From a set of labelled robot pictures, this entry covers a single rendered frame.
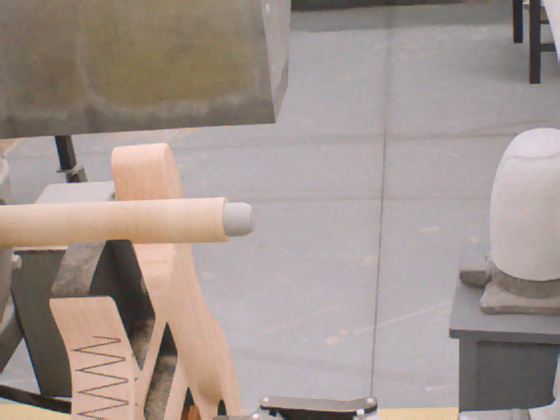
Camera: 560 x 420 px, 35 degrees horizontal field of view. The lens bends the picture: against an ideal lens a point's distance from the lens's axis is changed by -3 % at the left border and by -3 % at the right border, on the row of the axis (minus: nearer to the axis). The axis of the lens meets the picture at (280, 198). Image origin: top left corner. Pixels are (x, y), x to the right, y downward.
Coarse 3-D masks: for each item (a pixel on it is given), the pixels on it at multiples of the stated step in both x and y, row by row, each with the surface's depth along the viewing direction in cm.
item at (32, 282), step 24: (48, 192) 105; (72, 192) 104; (96, 192) 103; (24, 264) 93; (48, 264) 93; (24, 288) 95; (48, 288) 94; (24, 312) 96; (48, 312) 96; (24, 336) 98; (48, 336) 98; (48, 360) 99; (0, 384) 102; (48, 384) 101; (48, 408) 104
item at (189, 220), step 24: (0, 216) 67; (24, 216) 67; (48, 216) 66; (72, 216) 66; (96, 216) 66; (120, 216) 66; (144, 216) 65; (168, 216) 65; (192, 216) 65; (216, 216) 64; (0, 240) 67; (24, 240) 67; (48, 240) 67; (72, 240) 67; (96, 240) 66; (144, 240) 66; (168, 240) 66; (192, 240) 65; (216, 240) 65
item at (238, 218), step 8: (224, 208) 65; (232, 208) 65; (240, 208) 65; (248, 208) 65; (224, 216) 65; (232, 216) 65; (240, 216) 65; (248, 216) 65; (224, 224) 65; (232, 224) 65; (240, 224) 65; (248, 224) 65; (224, 232) 65; (232, 232) 65; (240, 232) 65; (248, 232) 65
